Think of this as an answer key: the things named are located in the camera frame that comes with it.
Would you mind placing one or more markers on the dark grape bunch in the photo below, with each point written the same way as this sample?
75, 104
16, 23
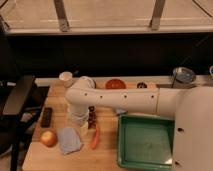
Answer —
92, 117

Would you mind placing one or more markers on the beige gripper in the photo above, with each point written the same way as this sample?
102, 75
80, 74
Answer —
82, 130

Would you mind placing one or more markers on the black rectangular block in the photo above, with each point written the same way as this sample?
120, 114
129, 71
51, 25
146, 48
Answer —
46, 117

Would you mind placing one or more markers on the small metal cup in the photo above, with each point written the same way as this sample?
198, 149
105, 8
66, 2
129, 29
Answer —
141, 85

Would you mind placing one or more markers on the blue-grey towel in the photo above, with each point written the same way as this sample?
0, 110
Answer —
69, 140

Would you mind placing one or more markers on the silver metal bowl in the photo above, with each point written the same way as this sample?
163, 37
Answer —
184, 75

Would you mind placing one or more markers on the white paper cup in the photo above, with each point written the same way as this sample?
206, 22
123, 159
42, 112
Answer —
66, 78

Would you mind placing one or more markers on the red bowl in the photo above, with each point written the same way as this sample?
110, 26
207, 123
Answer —
115, 84

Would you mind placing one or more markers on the black office chair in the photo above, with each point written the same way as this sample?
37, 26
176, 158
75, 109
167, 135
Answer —
16, 116

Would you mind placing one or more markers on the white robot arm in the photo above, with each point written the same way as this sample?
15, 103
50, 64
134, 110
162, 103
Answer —
192, 110

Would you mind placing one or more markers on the blue sponge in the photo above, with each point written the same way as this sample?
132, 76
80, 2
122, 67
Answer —
120, 112

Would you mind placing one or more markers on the red yellow apple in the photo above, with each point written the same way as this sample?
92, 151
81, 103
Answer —
48, 138

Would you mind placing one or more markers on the green plastic tray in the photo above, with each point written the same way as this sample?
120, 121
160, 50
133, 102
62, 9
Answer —
145, 143

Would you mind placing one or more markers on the orange carrot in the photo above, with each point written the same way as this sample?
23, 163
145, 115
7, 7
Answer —
96, 137

